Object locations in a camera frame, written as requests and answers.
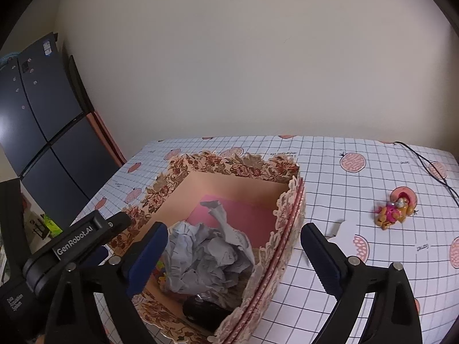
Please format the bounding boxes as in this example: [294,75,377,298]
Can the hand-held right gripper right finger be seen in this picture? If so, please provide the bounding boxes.
[300,222,424,344]

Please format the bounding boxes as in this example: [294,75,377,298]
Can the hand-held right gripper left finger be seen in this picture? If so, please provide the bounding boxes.
[45,221,169,344]

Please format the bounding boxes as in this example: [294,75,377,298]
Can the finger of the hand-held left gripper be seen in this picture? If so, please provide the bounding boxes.
[84,245,109,267]

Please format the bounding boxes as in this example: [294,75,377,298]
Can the colourful plastic clips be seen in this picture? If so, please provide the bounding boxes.
[152,258,169,284]

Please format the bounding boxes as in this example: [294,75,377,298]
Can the white paper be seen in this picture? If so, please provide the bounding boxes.
[160,201,256,294]

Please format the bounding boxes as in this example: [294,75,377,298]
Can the black hair clip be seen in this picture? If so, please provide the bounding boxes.
[182,294,234,332]

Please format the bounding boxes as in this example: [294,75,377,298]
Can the floral paper box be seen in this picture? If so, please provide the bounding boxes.
[122,151,307,343]

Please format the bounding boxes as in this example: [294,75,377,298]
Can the checked fruit print desktop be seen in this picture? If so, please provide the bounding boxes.
[95,134,459,344]

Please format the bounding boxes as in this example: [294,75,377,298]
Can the small green item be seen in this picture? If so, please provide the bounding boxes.
[41,213,61,237]

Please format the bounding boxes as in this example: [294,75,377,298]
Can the white paper card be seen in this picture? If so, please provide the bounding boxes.
[324,219,355,239]

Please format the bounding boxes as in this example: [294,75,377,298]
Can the pink paper sheet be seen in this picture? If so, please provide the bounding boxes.
[186,194,278,249]

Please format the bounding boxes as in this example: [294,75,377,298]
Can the pink and orange toy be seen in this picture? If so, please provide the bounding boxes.
[374,195,419,229]

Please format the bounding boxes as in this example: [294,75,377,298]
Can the salmon pink panel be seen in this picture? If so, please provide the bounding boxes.
[86,111,127,167]

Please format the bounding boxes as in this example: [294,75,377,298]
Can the dark blue cabinet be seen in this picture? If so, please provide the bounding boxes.
[0,32,126,230]

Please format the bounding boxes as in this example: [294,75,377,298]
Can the teal cloth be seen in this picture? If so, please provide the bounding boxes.
[0,52,18,72]

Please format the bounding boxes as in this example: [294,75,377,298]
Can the black cable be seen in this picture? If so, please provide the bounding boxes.
[392,141,459,205]

